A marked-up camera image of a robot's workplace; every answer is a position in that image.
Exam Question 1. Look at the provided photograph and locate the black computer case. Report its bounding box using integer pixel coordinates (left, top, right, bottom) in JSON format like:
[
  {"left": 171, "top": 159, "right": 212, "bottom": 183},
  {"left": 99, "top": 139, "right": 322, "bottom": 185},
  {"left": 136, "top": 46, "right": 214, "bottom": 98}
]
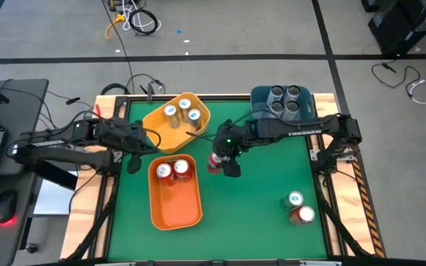
[{"left": 367, "top": 0, "right": 426, "bottom": 57}]

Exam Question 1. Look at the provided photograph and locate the yellow plastic bin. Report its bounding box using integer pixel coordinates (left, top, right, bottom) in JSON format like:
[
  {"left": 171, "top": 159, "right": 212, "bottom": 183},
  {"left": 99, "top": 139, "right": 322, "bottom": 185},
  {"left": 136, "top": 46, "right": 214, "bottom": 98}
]
[{"left": 141, "top": 91, "right": 212, "bottom": 155}]

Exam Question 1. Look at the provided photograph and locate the white floor cable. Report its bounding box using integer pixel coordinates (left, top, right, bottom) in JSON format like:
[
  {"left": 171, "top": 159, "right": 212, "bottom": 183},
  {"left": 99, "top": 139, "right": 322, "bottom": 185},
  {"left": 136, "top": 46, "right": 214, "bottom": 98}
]
[{"left": 121, "top": 0, "right": 155, "bottom": 33}]

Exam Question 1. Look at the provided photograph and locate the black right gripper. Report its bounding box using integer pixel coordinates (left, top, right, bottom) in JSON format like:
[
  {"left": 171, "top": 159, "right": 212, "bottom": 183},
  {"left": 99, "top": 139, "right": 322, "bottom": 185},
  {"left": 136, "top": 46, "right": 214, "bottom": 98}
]
[{"left": 209, "top": 123, "right": 247, "bottom": 164}]

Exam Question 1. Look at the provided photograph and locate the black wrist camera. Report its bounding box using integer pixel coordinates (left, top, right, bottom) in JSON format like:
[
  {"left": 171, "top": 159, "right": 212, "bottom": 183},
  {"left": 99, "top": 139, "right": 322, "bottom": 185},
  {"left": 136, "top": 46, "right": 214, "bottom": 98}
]
[
  {"left": 126, "top": 154, "right": 143, "bottom": 175},
  {"left": 222, "top": 160, "right": 242, "bottom": 179}
]

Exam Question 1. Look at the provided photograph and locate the red soda can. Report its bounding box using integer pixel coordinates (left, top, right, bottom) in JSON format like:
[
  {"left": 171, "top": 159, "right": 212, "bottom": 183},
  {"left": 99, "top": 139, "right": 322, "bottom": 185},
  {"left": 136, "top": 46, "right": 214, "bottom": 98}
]
[
  {"left": 288, "top": 205, "right": 316, "bottom": 226},
  {"left": 206, "top": 151, "right": 224, "bottom": 174},
  {"left": 173, "top": 159, "right": 193, "bottom": 183},
  {"left": 155, "top": 163, "right": 175, "bottom": 187}
]

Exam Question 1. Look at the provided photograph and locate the black desk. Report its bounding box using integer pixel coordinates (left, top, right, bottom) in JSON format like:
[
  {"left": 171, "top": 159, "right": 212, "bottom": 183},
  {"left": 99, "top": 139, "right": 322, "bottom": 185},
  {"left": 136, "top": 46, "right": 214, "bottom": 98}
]
[{"left": 0, "top": 78, "right": 50, "bottom": 266}]

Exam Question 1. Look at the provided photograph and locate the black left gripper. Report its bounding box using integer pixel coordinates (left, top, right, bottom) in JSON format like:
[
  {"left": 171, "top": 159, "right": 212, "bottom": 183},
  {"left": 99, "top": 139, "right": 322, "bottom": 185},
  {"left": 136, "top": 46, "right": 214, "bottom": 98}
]
[{"left": 118, "top": 120, "right": 160, "bottom": 154}]

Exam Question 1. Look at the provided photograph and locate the black cable with plug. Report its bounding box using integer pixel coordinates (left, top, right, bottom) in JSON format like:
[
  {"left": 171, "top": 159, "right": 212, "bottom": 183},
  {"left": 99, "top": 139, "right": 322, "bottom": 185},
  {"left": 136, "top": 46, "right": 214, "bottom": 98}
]
[{"left": 370, "top": 61, "right": 422, "bottom": 89}]

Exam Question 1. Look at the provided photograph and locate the black cable bundle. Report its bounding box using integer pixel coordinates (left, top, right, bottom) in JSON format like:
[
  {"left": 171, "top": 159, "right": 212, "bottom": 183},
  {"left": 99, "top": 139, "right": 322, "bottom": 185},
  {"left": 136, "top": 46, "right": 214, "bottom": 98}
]
[{"left": 100, "top": 72, "right": 166, "bottom": 96}]

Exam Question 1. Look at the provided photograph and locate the long black floor cable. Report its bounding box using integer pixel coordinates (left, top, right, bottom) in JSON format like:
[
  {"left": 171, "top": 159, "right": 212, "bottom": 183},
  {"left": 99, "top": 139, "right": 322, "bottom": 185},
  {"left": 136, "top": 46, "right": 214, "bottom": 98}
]
[{"left": 100, "top": 0, "right": 135, "bottom": 95}]

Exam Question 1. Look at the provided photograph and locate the blue silver Red Bull can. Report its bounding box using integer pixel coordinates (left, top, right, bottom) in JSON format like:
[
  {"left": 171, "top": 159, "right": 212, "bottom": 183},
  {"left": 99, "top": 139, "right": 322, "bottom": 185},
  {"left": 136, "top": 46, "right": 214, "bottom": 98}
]
[
  {"left": 177, "top": 98, "right": 194, "bottom": 123},
  {"left": 163, "top": 103, "right": 180, "bottom": 129},
  {"left": 186, "top": 108, "right": 203, "bottom": 132},
  {"left": 281, "top": 191, "right": 305, "bottom": 211}
]

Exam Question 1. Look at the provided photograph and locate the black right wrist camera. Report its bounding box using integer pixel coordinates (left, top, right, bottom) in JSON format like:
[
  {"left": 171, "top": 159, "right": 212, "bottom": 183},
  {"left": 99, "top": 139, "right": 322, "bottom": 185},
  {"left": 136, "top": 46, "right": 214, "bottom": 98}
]
[{"left": 222, "top": 160, "right": 242, "bottom": 179}]

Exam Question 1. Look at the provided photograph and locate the black coiled cable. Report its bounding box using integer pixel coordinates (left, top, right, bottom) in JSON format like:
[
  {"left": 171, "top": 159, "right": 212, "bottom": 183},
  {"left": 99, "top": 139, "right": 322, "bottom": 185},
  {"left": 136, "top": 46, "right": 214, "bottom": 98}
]
[{"left": 128, "top": 7, "right": 161, "bottom": 37}]

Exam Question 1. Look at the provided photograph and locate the black computer mouse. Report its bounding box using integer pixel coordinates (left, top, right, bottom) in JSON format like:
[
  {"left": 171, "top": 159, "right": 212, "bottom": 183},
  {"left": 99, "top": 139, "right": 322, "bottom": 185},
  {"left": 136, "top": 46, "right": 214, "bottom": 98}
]
[{"left": 0, "top": 188, "right": 18, "bottom": 225}]

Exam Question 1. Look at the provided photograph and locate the orange plastic bin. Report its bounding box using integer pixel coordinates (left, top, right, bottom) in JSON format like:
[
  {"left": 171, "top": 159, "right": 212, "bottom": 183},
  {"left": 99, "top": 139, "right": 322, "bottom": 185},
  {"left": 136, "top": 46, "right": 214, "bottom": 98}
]
[{"left": 147, "top": 154, "right": 203, "bottom": 231}]

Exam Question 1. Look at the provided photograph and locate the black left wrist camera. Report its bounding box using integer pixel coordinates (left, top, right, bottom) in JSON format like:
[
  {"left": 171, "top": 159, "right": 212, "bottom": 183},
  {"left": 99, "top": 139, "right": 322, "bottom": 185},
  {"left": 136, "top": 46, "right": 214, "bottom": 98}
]
[{"left": 126, "top": 154, "right": 143, "bottom": 175}]

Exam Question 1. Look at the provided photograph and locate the yellow floor cable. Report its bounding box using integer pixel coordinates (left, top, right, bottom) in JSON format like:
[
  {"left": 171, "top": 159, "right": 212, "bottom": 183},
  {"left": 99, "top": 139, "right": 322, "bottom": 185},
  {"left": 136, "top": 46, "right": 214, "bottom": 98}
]
[{"left": 104, "top": 13, "right": 126, "bottom": 41}]

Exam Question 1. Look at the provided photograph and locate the blue-grey plastic bin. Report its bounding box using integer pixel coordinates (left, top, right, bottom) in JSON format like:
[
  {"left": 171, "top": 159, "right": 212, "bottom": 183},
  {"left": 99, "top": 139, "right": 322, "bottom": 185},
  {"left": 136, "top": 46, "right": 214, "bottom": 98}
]
[{"left": 250, "top": 84, "right": 316, "bottom": 123}]

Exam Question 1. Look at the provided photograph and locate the yellow black hazard tape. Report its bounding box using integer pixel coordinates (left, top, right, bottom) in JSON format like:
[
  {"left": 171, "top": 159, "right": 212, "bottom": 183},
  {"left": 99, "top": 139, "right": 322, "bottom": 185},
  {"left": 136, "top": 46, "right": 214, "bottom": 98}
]
[{"left": 345, "top": 139, "right": 387, "bottom": 259}]

